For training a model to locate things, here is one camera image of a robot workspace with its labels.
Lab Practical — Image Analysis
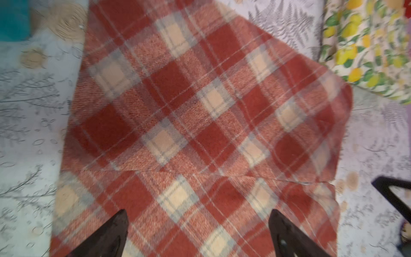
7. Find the red plaid skirt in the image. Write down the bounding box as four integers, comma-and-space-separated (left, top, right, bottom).
50, 1, 353, 257

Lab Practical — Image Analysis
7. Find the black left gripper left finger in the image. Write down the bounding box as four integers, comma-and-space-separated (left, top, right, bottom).
66, 209, 129, 257

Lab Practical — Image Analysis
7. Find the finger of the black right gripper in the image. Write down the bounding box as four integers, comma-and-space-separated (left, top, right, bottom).
371, 176, 411, 223

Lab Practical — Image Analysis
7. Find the teal plastic basket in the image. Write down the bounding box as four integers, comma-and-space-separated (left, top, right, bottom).
0, 0, 31, 42

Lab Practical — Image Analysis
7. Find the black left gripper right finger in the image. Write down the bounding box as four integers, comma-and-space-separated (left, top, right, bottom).
268, 209, 330, 257

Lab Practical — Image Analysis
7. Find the lemon print skirt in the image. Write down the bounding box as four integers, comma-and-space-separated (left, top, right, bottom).
319, 0, 411, 105

